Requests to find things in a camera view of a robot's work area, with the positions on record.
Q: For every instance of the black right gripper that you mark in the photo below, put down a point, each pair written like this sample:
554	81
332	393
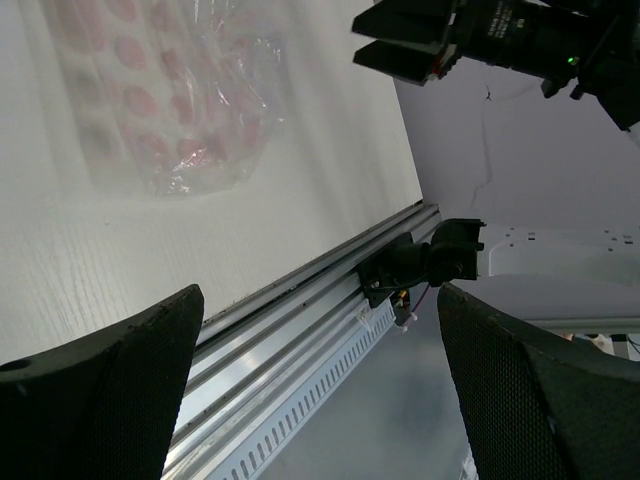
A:
551	40

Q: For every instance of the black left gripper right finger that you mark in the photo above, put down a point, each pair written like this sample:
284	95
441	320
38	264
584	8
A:
535	405

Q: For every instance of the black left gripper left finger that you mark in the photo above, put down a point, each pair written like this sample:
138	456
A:
105	405

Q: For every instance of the clear zip top bag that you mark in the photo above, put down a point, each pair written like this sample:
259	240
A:
171	98

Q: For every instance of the white slotted cable duct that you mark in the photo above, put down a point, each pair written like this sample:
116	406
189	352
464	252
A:
256	435

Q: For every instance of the aluminium table edge rail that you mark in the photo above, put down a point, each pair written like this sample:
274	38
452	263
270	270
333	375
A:
242	351

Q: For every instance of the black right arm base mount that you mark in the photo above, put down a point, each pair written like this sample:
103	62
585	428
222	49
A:
451	254

